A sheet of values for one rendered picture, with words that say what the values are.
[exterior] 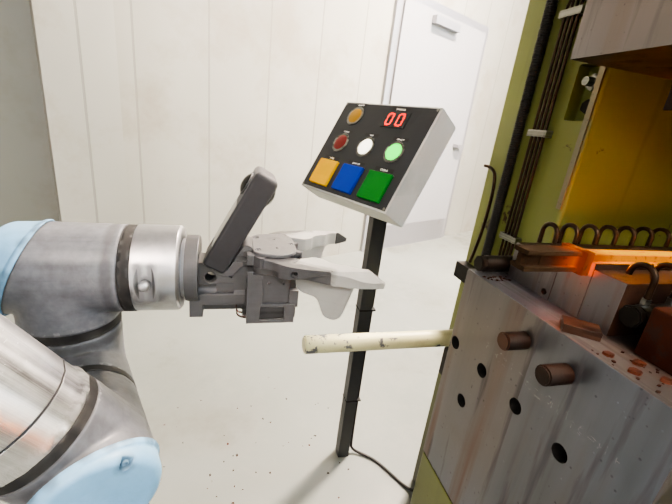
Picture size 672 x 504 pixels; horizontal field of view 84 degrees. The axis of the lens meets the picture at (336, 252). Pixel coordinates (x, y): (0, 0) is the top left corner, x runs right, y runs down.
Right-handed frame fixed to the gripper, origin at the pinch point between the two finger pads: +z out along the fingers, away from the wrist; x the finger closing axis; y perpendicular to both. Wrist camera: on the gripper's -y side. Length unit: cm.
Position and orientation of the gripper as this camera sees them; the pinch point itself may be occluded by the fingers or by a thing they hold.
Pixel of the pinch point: (364, 253)
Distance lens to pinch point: 44.9
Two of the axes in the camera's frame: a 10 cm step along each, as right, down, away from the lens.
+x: 2.4, 3.5, -9.0
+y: -1.1, 9.4, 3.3
